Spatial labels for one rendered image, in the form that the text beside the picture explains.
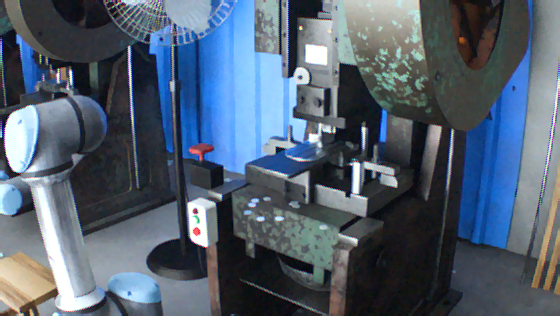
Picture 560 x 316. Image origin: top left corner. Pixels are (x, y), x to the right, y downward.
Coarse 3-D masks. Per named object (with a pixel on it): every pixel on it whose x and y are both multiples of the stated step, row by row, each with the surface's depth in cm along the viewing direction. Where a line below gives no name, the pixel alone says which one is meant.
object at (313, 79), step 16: (320, 16) 163; (304, 32) 163; (320, 32) 159; (304, 48) 164; (320, 48) 161; (304, 64) 166; (320, 64) 162; (304, 80) 166; (320, 80) 164; (304, 96) 165; (320, 96) 162; (336, 96) 162; (352, 96) 168; (304, 112) 167; (320, 112) 163; (336, 112) 164; (352, 112) 170
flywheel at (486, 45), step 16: (448, 0) 135; (464, 0) 134; (480, 0) 130; (496, 0) 132; (480, 16) 156; (496, 16) 158; (480, 32) 158; (496, 32) 158; (464, 48) 149; (480, 48) 157; (480, 64) 154
